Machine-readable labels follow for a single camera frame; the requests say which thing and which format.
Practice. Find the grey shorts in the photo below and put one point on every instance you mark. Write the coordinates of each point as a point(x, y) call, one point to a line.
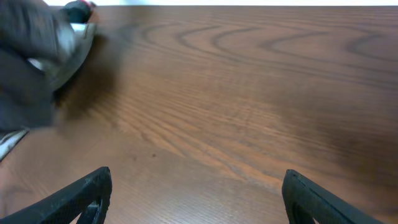
point(40, 51)

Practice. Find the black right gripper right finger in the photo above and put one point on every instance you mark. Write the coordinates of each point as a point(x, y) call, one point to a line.
point(307, 202)

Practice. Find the black garment with red trim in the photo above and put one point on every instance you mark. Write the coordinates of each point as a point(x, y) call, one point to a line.
point(79, 11)

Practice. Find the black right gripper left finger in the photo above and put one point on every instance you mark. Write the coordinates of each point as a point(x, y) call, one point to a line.
point(86, 200)

